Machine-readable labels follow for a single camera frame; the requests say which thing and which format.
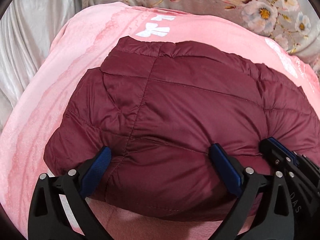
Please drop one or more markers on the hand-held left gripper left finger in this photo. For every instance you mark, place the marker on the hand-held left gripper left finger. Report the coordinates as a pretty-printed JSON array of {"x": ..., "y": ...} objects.
[{"x": 96, "y": 167}]

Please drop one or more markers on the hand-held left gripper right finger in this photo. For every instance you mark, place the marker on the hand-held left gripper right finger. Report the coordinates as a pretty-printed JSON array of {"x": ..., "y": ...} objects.
[{"x": 226, "y": 166}]

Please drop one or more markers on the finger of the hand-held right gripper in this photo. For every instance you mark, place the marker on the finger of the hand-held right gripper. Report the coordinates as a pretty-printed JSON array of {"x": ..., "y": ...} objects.
[
  {"x": 308, "y": 163},
  {"x": 277, "y": 152}
]

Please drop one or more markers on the maroon quilted puffer jacket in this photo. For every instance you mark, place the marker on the maroon quilted puffer jacket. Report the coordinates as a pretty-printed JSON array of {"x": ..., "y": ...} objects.
[{"x": 180, "y": 105}]

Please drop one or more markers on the pink fleece blanket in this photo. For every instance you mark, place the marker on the pink fleece blanket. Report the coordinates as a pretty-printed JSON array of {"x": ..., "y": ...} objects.
[{"x": 75, "y": 55}]

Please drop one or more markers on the white satin cloth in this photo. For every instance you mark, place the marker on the white satin cloth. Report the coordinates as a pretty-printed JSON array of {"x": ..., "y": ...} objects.
[{"x": 30, "y": 35}]

